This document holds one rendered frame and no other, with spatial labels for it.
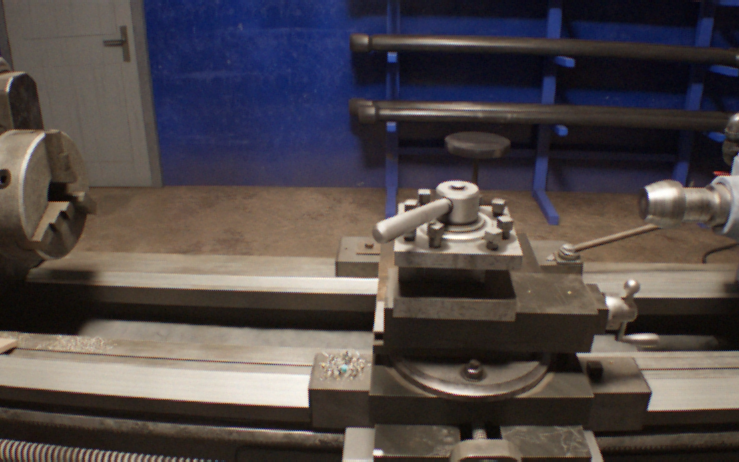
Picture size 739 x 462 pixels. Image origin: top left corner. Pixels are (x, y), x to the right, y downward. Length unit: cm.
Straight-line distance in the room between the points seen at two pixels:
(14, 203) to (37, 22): 357
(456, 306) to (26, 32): 420
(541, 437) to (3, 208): 96
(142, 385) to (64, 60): 370
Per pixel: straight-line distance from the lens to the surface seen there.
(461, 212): 82
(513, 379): 88
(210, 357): 113
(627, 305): 96
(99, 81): 452
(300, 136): 421
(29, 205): 118
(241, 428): 108
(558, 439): 91
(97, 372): 114
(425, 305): 83
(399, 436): 89
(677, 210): 115
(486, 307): 83
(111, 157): 464
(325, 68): 409
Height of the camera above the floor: 148
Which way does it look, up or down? 24 degrees down
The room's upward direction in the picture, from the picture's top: straight up
